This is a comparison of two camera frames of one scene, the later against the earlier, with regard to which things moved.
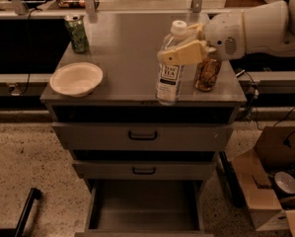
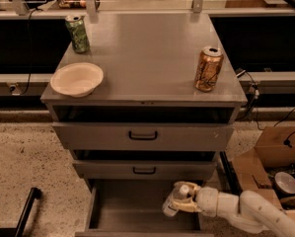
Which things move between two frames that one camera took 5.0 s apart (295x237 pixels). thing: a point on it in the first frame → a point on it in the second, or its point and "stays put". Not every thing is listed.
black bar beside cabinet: [236, 194] stays put
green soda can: [78, 35] stays put
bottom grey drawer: [145, 208] stays put
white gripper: [223, 35] → [207, 198]
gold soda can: [206, 73] stays put
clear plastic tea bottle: [169, 89] → [183, 197]
